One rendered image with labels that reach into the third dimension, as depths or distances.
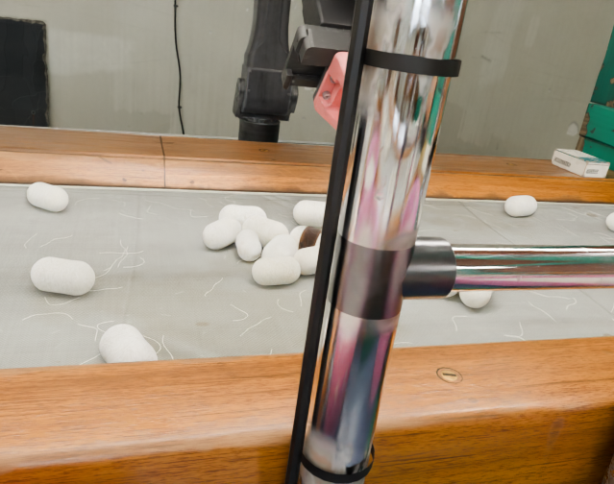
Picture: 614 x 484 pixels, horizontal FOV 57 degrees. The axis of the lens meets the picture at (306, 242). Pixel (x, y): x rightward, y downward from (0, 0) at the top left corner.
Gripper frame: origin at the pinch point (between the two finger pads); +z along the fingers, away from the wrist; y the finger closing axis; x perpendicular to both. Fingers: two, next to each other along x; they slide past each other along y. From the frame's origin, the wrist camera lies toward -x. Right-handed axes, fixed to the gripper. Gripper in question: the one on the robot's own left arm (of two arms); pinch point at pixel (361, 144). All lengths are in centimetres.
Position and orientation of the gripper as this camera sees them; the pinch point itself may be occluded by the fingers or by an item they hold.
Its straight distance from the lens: 46.9
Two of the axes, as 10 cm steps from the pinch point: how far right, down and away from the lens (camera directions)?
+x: -2.8, 4.4, 8.6
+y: 9.5, 0.1, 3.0
